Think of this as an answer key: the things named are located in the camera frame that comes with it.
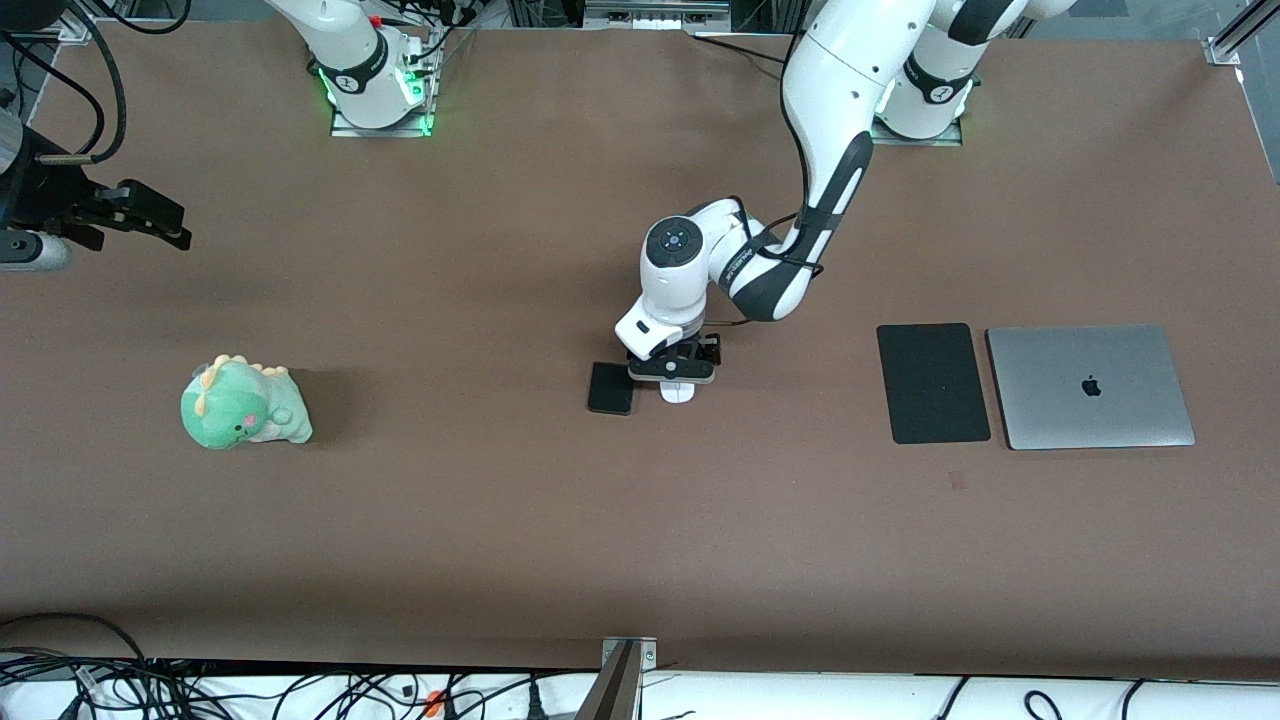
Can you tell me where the black smartphone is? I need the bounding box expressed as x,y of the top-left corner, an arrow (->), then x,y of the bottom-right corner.
587,362 -> 638,416

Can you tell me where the black mouse pad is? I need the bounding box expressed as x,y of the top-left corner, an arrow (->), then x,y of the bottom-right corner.
876,322 -> 993,445

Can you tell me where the aluminium corner profile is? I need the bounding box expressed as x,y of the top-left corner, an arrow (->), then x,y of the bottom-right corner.
0,14 -> 97,44
1204,0 -> 1280,67

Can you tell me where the green dinosaur plush toy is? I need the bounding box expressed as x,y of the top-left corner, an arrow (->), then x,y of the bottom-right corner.
180,354 -> 314,451

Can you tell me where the grey closed laptop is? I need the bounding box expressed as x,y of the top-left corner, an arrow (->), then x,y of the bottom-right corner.
985,323 -> 1197,452

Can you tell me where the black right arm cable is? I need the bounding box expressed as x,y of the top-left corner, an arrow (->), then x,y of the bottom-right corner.
35,0 -> 128,164

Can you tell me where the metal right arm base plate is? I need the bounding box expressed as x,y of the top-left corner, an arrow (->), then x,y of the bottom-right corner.
329,98 -> 434,139

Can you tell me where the black cable on table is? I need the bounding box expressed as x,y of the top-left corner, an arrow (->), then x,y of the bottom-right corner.
690,30 -> 801,67

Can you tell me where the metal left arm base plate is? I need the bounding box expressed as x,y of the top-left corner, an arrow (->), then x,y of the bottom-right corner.
870,115 -> 965,149

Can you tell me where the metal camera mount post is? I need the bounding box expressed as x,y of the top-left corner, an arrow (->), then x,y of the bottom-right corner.
572,636 -> 659,720

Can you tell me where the aluminium frame rail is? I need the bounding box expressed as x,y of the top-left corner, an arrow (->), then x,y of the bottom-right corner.
582,0 -> 733,32

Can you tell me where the black looped floor cable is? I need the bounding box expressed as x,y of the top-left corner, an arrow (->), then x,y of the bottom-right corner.
0,612 -> 153,701

